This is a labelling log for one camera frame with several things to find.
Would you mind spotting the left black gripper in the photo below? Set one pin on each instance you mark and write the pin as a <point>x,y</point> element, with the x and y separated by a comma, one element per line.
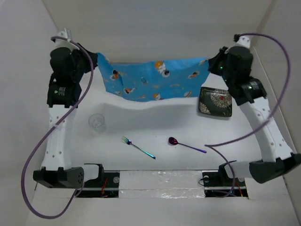
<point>79,52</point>

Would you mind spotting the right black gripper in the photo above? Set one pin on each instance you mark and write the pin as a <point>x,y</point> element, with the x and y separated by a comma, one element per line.
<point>214,61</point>

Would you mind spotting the blue space-print cloth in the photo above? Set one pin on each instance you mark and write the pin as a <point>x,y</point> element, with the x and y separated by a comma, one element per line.
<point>154,80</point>

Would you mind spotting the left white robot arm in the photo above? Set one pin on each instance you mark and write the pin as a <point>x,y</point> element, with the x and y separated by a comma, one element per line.
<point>64,91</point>

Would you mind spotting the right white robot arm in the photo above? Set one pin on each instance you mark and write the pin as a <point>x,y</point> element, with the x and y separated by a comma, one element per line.
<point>277,158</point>

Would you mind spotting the dark floral square plate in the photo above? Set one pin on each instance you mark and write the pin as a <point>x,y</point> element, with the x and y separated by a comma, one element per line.
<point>215,102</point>

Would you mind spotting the clear plastic cup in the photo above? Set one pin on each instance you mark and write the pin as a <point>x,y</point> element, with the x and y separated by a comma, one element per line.
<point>97,124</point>

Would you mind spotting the iridescent fork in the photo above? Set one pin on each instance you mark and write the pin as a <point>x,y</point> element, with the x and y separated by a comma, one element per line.
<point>129,142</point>

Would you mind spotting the purple iridescent spoon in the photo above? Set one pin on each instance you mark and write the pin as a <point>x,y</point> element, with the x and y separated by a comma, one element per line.
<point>173,141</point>

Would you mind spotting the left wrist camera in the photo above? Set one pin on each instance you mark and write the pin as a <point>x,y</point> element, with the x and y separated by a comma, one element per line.
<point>63,33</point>

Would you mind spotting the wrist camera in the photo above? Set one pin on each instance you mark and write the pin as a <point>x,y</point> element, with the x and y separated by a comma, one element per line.
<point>63,33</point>
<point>242,41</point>

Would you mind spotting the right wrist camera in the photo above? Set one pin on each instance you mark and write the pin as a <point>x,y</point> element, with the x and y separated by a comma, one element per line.
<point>242,41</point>

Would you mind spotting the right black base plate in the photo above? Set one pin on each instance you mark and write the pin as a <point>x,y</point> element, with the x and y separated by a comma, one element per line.
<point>216,185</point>

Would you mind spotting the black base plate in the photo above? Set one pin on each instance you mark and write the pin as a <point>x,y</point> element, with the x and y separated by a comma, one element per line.
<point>107,186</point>
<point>216,185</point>

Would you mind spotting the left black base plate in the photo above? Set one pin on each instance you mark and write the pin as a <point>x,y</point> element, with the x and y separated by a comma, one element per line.
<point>107,186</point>

